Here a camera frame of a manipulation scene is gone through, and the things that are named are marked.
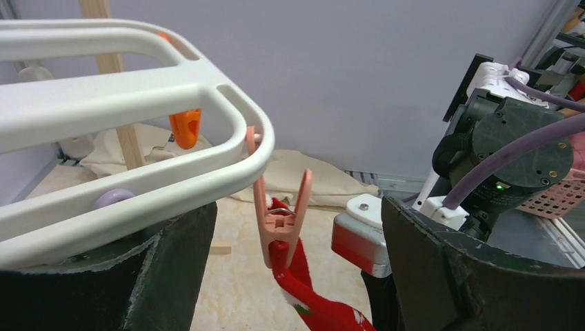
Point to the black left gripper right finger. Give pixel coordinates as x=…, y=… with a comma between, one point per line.
x=447, y=280

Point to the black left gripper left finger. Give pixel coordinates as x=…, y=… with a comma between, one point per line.
x=149, y=280

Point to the red white patterned sock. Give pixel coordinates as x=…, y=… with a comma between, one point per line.
x=317, y=312

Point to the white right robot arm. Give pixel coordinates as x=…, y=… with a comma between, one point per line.
x=508, y=146

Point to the purple plastic clothespin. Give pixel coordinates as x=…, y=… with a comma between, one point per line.
x=113, y=196

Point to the pink plastic clothespin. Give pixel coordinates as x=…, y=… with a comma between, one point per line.
x=281, y=224

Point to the pink perforated basket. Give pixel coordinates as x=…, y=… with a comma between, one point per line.
x=559, y=199

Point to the orange plastic clothespin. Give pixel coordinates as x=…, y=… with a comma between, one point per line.
x=185, y=127

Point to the beige cloth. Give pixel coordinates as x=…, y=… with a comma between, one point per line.
x=331, y=186

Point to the white clip hanger frame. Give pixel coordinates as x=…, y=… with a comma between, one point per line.
x=107, y=109

